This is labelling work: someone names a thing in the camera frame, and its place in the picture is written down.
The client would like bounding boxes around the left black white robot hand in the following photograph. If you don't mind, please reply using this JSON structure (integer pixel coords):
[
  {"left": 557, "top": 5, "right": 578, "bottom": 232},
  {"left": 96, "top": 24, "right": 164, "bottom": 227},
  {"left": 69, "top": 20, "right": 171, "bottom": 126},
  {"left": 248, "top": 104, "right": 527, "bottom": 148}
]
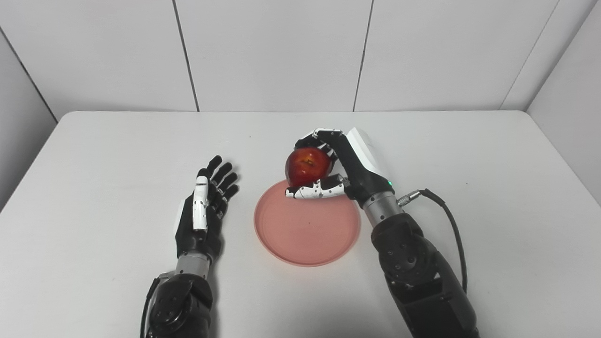
[{"left": 175, "top": 155, "right": 240, "bottom": 262}]

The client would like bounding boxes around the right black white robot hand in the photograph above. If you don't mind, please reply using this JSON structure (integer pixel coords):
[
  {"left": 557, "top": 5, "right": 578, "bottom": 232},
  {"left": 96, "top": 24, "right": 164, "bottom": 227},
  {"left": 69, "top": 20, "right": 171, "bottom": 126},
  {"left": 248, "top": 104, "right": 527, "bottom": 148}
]
[{"left": 285, "top": 127, "right": 395, "bottom": 210}]

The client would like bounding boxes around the red apple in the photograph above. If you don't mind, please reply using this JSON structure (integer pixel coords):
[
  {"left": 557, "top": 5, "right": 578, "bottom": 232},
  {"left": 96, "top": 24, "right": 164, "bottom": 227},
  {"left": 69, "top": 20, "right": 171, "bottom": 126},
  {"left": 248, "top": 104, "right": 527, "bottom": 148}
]
[{"left": 285, "top": 147, "right": 334, "bottom": 187}]

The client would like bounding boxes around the pink round plate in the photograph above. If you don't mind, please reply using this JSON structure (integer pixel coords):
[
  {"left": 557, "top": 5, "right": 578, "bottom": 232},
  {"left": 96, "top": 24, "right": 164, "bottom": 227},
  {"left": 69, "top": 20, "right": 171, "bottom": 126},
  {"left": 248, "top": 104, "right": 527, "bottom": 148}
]
[{"left": 254, "top": 181, "right": 362, "bottom": 267}]

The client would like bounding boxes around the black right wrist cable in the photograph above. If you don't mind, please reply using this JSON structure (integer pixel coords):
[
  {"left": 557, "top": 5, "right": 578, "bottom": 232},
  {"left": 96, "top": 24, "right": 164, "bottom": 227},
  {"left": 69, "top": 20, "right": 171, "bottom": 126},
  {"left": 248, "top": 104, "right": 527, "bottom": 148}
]
[{"left": 397, "top": 189, "right": 469, "bottom": 294}]

